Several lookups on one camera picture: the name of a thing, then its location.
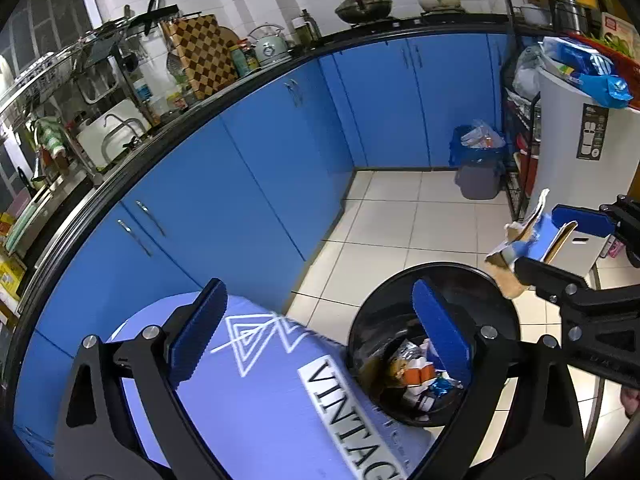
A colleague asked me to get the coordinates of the small orange box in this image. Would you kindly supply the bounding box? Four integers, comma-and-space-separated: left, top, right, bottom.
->
404, 367, 437, 387

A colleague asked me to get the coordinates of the blue foil wrapper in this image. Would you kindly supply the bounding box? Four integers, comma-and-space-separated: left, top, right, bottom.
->
430, 377, 463, 396

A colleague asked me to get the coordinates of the green white dish cloth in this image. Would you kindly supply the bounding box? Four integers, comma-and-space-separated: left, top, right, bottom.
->
35, 117, 68, 158

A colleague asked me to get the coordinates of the glass oil bottle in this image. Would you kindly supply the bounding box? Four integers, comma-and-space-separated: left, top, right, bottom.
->
292, 9, 321, 46

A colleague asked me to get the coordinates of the black metal shelf rack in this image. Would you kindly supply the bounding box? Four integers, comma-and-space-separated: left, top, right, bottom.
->
497, 0, 606, 221

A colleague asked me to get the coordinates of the red basket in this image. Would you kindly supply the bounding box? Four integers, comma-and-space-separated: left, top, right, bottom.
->
567, 30, 640, 106

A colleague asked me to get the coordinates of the green label jar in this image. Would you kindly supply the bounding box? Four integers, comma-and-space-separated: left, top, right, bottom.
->
230, 39, 261, 77

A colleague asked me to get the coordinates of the checkered cutting board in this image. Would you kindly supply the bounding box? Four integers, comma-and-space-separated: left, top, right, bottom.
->
162, 14, 238, 101

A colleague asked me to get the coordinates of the torn blue cardboard box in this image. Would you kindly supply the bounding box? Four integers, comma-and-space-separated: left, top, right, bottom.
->
485, 189, 581, 300

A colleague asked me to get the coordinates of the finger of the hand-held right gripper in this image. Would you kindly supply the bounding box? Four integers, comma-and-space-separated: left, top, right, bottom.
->
515, 257, 596, 303
552, 195, 640, 241

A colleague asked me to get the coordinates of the white storage box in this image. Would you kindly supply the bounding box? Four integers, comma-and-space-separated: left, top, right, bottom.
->
547, 221, 618, 278

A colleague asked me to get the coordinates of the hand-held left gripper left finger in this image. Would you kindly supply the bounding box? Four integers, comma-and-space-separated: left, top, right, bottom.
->
52, 277, 228, 480

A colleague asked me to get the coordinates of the pale green kettle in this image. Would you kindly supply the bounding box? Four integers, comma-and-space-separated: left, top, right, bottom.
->
247, 22, 291, 63

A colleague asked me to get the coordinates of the black trash bin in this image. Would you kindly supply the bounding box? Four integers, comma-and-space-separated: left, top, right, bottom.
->
347, 261, 521, 428

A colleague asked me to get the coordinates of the white plastic bag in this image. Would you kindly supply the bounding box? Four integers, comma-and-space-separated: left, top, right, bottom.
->
512, 45, 543, 98

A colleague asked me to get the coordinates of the white appliance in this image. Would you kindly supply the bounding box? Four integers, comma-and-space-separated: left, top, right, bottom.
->
525, 67, 640, 241

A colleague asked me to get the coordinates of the dark wok with lid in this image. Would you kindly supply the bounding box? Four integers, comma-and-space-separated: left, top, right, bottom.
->
334, 0, 393, 26

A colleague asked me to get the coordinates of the white basin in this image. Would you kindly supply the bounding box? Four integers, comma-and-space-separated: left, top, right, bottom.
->
75, 99, 151, 168

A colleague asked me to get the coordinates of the metal dish rack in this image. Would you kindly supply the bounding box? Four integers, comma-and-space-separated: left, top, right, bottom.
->
0, 5, 181, 126

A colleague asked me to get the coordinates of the blue plastic package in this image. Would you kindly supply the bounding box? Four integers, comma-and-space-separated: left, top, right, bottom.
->
542, 35, 632, 110

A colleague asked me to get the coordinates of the blue kitchen cabinet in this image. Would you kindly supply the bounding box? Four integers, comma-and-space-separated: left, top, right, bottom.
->
10, 20, 521, 461

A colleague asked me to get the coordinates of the steel pot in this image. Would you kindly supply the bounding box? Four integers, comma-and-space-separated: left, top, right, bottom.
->
552, 0, 588, 36

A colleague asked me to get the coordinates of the grey bin with blue bag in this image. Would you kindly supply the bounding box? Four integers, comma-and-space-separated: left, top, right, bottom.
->
449, 120, 507, 200

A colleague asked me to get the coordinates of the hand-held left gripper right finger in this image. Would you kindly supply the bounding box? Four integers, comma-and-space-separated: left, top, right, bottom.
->
411, 280, 588, 480

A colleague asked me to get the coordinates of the blue printed tablecloth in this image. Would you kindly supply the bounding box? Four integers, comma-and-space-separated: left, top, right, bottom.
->
12, 292, 436, 480

